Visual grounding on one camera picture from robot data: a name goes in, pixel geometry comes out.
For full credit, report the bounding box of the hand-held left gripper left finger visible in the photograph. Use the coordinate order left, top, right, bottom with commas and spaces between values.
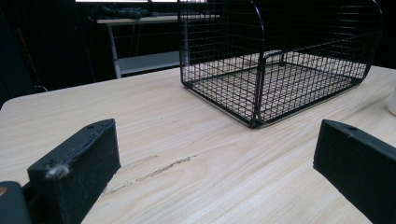
27, 118, 121, 224

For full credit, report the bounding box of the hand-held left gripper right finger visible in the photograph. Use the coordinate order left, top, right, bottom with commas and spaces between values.
313, 119, 396, 224

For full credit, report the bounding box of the white background table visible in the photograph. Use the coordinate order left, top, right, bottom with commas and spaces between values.
95, 14, 220, 79

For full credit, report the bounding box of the dark cloth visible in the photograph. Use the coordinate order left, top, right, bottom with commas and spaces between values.
92, 5, 159, 21

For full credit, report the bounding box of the black wire mesh basket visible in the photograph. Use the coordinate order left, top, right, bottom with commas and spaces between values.
177, 0, 384, 129

